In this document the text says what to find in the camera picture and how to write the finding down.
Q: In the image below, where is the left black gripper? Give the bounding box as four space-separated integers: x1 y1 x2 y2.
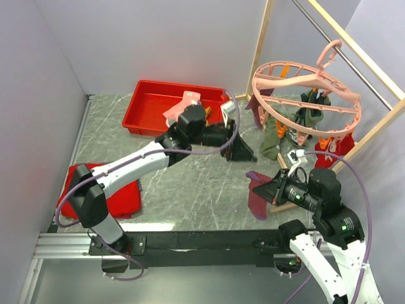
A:
190 119 257 163

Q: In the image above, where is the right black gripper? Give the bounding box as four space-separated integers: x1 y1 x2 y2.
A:
252 167 320 210

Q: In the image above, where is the maroon sock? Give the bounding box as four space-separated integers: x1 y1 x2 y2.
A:
246 171 272 220
245 89 274 128

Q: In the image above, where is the mustard yellow sock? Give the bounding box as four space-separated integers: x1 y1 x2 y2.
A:
204 106 212 126

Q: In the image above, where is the pink patterned sock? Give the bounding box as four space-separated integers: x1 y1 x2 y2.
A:
163 91 201 127

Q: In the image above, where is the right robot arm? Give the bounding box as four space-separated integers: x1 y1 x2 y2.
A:
250 168 383 303

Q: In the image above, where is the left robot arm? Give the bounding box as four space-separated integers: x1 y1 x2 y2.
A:
68 104 257 255

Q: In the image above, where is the pink round sock hanger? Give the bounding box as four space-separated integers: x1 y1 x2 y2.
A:
251 39 362 148

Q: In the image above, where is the olive green sock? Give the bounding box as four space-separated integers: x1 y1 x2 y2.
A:
259 116 299 160

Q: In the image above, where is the dark navy green sock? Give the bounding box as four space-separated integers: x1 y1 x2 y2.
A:
294 89 332 127

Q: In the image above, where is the red hanging sock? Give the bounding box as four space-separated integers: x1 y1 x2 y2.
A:
315 133 355 168

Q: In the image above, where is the red plastic bin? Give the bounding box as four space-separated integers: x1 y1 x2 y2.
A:
122 80 229 137

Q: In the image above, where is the red folded cloth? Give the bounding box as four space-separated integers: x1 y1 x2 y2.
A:
56 163 142 220

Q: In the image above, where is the metal hanging rod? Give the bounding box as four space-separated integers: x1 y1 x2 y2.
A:
292 0 393 111

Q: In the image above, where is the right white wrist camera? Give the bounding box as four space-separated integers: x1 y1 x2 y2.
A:
287 149 308 176

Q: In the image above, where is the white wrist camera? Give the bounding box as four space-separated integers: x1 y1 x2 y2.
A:
287 149 308 176
220 100 235 123

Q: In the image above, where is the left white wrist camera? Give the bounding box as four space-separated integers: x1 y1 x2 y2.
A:
220 100 235 123

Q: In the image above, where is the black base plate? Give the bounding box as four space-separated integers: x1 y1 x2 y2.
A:
88 232 317 275

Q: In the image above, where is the wooden drying rack frame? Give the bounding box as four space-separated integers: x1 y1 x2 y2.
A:
226 0 405 213

